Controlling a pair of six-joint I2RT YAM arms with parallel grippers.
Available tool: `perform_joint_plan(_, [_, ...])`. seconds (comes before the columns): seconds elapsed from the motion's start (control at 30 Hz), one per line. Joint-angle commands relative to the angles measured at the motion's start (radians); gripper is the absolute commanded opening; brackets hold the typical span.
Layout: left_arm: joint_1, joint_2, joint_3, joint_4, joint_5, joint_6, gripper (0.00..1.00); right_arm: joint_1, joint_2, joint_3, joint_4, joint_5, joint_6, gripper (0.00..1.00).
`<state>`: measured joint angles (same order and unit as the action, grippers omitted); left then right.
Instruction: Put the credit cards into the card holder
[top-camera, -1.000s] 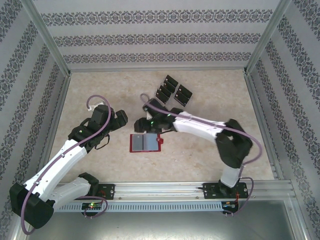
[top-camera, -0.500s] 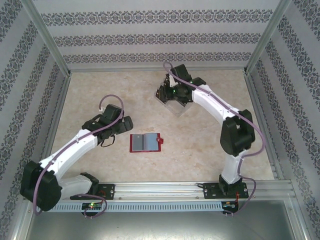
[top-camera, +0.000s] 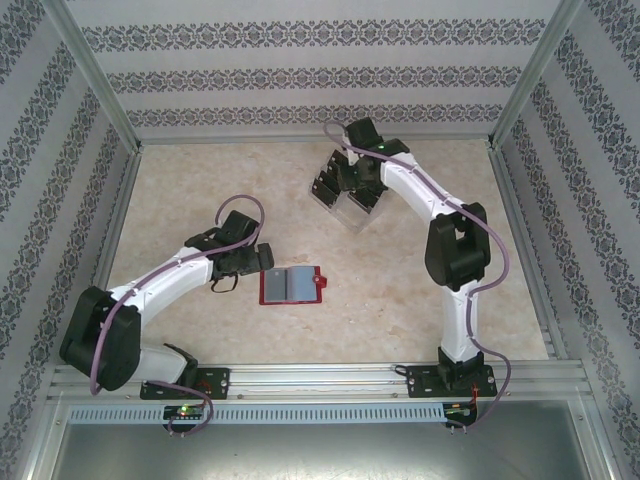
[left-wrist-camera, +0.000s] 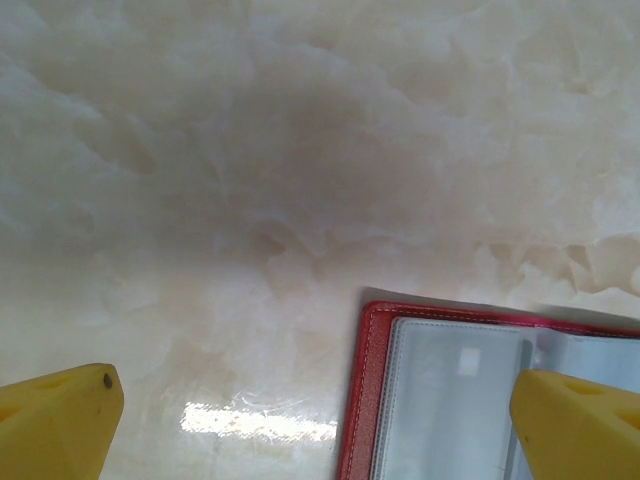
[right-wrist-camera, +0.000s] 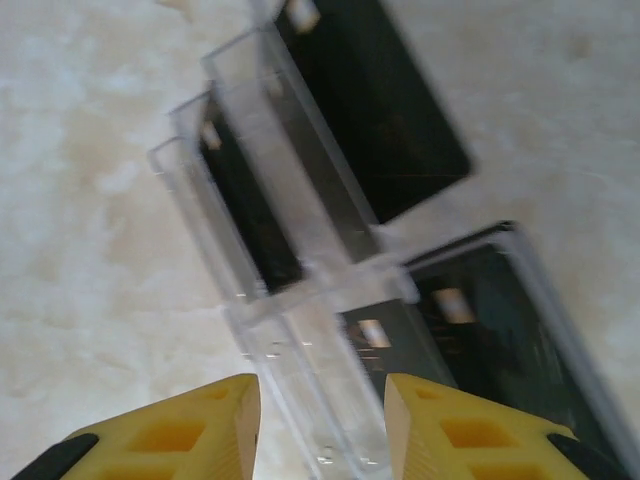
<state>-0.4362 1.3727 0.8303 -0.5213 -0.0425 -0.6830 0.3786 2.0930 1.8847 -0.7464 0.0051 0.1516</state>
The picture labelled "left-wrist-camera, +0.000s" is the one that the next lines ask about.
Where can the red card holder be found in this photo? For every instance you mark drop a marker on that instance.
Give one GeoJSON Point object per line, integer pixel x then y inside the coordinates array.
{"type": "Point", "coordinates": [370, 390]}

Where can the black-yellow left gripper left finger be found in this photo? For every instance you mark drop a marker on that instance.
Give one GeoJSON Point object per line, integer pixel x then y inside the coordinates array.
{"type": "Point", "coordinates": [50, 430]}

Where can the black-yellow left gripper right finger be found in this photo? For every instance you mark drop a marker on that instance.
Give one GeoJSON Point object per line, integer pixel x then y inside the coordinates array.
{"type": "Point", "coordinates": [575, 430]}

